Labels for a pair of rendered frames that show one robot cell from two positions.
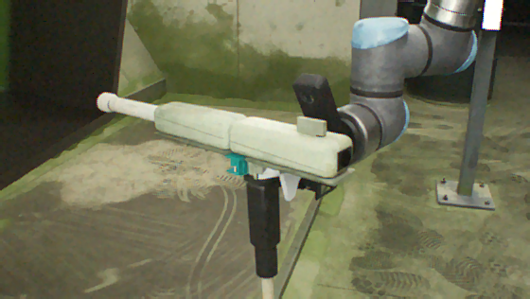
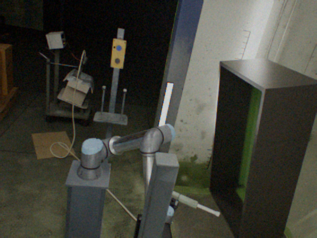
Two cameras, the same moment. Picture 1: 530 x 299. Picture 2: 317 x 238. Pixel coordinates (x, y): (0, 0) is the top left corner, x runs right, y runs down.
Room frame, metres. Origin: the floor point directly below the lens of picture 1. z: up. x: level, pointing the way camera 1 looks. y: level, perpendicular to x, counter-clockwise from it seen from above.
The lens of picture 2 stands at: (1.95, -0.99, 1.95)
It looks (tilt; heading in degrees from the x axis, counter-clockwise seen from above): 24 degrees down; 152
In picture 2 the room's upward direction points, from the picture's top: 12 degrees clockwise
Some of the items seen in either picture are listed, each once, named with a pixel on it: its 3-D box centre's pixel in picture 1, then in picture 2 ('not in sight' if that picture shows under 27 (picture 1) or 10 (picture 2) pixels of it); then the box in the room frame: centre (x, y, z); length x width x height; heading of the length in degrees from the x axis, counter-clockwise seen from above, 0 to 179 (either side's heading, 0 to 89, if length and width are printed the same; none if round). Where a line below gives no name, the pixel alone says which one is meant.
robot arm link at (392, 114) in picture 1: (373, 121); not in sight; (0.77, -0.19, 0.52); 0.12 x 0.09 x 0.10; 140
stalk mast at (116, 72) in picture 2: not in sight; (111, 109); (-0.57, -0.27, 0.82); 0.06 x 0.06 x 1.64; 73
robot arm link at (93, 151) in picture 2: not in sight; (92, 152); (0.24, -0.61, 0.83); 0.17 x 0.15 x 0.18; 114
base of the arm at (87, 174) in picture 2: not in sight; (90, 168); (0.25, -0.62, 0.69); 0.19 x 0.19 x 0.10
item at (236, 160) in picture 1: (244, 161); not in sight; (0.56, 0.02, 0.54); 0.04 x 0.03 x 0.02; 138
